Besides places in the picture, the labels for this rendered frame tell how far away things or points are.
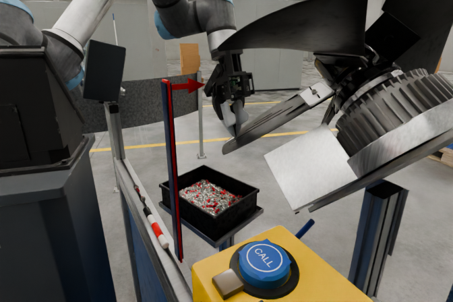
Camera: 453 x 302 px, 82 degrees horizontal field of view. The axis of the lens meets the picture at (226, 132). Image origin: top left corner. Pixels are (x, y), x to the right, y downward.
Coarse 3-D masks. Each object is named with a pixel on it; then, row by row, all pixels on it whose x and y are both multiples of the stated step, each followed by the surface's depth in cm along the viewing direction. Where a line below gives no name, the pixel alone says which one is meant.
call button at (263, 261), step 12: (264, 240) 22; (240, 252) 21; (252, 252) 21; (264, 252) 21; (276, 252) 21; (240, 264) 20; (252, 264) 20; (264, 264) 20; (276, 264) 20; (288, 264) 20; (252, 276) 19; (264, 276) 19; (276, 276) 19; (288, 276) 20; (264, 288) 19
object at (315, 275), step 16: (256, 240) 24; (272, 240) 24; (288, 240) 24; (224, 256) 22; (304, 256) 22; (192, 272) 21; (208, 272) 20; (304, 272) 20; (320, 272) 20; (336, 272) 20; (208, 288) 19; (256, 288) 19; (288, 288) 19; (304, 288) 19; (320, 288) 19; (336, 288) 19; (352, 288) 19
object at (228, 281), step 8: (224, 272) 20; (232, 272) 20; (216, 280) 19; (224, 280) 19; (232, 280) 19; (240, 280) 19; (216, 288) 19; (224, 288) 18; (232, 288) 18; (240, 288) 19; (224, 296) 18
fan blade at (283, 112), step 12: (300, 96) 63; (276, 108) 66; (288, 108) 62; (300, 108) 59; (264, 120) 64; (276, 120) 60; (288, 120) 58; (240, 132) 68; (252, 132) 62; (264, 132) 59; (228, 144) 64; (240, 144) 59
